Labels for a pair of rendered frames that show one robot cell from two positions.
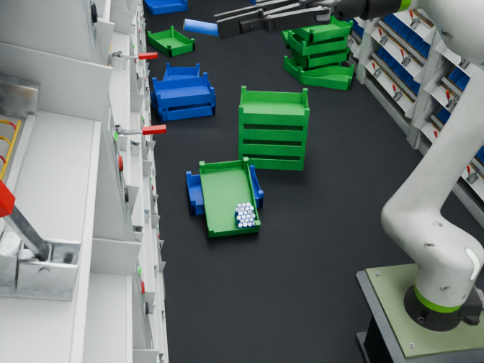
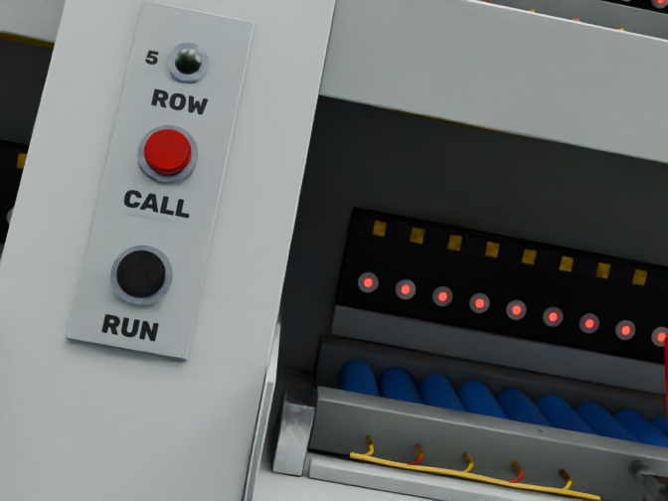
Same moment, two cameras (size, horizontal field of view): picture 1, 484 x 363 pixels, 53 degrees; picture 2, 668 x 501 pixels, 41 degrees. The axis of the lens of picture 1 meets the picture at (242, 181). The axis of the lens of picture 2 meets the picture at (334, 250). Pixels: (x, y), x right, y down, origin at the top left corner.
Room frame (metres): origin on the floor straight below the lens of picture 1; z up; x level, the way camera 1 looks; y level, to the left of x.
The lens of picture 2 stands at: (1.19, -0.02, 0.97)
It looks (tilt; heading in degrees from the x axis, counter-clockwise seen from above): 11 degrees up; 97
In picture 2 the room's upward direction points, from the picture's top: 10 degrees clockwise
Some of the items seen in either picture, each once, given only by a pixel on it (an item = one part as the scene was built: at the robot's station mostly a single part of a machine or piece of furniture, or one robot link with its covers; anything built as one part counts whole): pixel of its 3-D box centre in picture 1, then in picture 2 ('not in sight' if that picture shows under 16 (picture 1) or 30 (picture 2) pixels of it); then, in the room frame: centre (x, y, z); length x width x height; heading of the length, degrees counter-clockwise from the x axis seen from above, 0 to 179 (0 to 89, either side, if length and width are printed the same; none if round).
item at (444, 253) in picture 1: (444, 265); not in sight; (0.82, -0.51, 0.45); 0.16 x 0.13 x 0.19; 26
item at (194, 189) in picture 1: (223, 189); not in sight; (1.59, 0.08, 0.04); 0.30 x 0.20 x 0.08; 101
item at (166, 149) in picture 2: not in sight; (168, 154); (1.09, 0.26, 1.05); 0.02 x 0.01 x 0.02; 11
